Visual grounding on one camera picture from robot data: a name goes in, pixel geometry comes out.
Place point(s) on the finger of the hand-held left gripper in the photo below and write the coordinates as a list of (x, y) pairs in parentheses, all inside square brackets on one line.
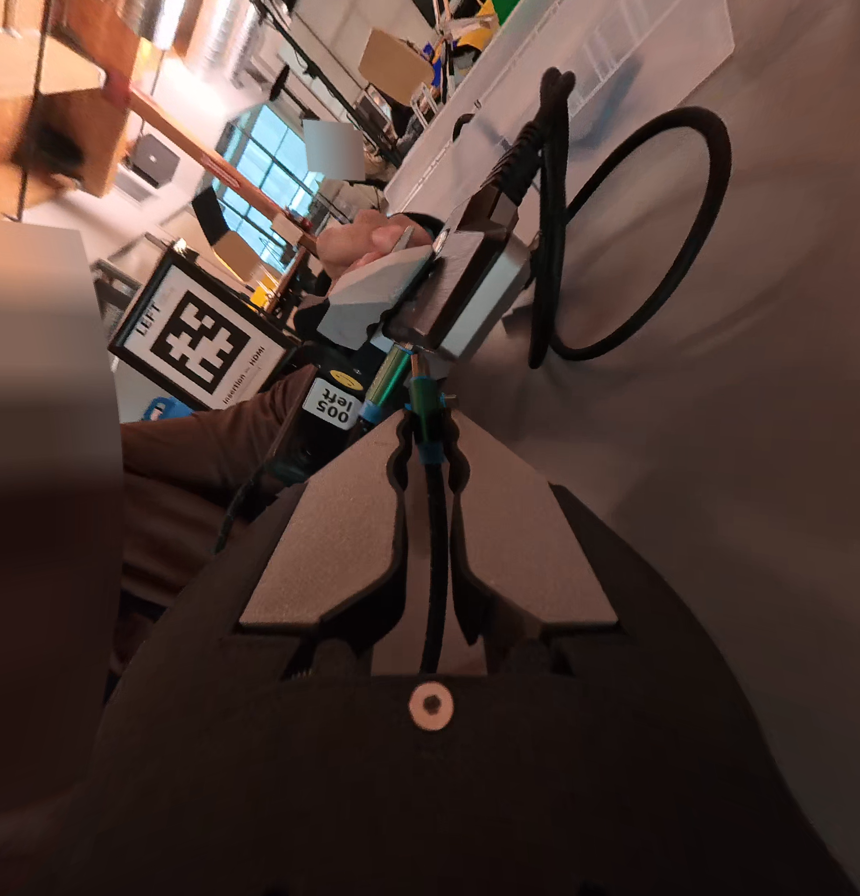
[(374, 294)]

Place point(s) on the black silver HDMI switch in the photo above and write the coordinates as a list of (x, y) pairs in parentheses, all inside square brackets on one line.
[(472, 294)]

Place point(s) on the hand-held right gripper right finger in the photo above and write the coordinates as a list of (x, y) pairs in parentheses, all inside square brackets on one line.
[(528, 553)]

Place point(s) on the person's left forearm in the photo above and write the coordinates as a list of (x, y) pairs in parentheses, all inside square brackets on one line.
[(192, 455)]

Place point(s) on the person's left hand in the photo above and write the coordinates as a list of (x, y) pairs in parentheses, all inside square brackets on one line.
[(360, 241)]

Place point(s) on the framed marker sign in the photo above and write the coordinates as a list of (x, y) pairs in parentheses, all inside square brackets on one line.
[(199, 329)]

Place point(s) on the cardboard box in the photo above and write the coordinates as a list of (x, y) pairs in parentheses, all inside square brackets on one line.
[(395, 66)]

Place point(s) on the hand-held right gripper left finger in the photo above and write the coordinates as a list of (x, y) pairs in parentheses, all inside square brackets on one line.
[(325, 553)]

